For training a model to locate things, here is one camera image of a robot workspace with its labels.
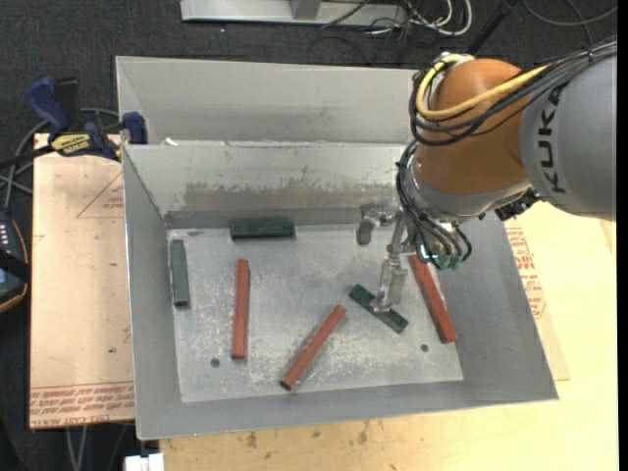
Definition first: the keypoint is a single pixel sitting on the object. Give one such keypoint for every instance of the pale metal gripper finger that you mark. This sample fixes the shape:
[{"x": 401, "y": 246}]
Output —
[
  {"x": 383, "y": 287},
  {"x": 398, "y": 287}
]

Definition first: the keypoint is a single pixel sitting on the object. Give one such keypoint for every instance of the dark green flat block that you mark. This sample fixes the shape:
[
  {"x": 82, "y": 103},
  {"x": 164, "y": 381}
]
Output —
[
  {"x": 262, "y": 229},
  {"x": 396, "y": 321},
  {"x": 179, "y": 273}
]

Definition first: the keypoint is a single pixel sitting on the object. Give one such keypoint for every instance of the red-brown flat block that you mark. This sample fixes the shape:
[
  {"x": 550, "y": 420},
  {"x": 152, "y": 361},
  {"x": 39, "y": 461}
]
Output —
[
  {"x": 241, "y": 307},
  {"x": 434, "y": 302},
  {"x": 314, "y": 346}
]

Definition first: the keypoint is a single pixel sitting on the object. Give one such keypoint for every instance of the grey metal bin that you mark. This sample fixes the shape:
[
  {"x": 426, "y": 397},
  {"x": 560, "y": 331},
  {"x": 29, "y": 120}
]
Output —
[{"x": 294, "y": 189}]

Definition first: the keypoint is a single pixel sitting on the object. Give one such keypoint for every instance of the brown cardboard board red print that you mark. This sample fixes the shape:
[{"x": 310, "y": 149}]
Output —
[{"x": 78, "y": 273}]

